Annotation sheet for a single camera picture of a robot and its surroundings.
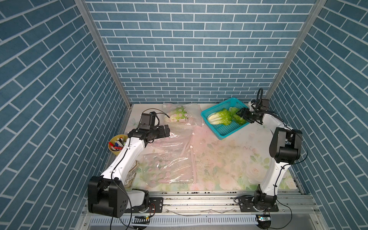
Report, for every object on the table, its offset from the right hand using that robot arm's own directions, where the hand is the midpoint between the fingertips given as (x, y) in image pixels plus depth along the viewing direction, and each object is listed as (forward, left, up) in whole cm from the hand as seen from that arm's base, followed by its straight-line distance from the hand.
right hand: (241, 114), depth 100 cm
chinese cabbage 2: (-2, +4, -1) cm, 4 cm away
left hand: (-22, +49, +6) cm, 54 cm away
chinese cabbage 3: (-1, +44, -2) cm, 44 cm away
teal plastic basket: (-16, +15, 0) cm, 22 cm away
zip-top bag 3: (+2, +33, -10) cm, 35 cm away
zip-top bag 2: (-38, +47, -11) cm, 61 cm away
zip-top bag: (-20, +40, -9) cm, 45 cm away
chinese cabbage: (0, +12, -4) cm, 13 cm away
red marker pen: (-32, +79, +4) cm, 86 cm away
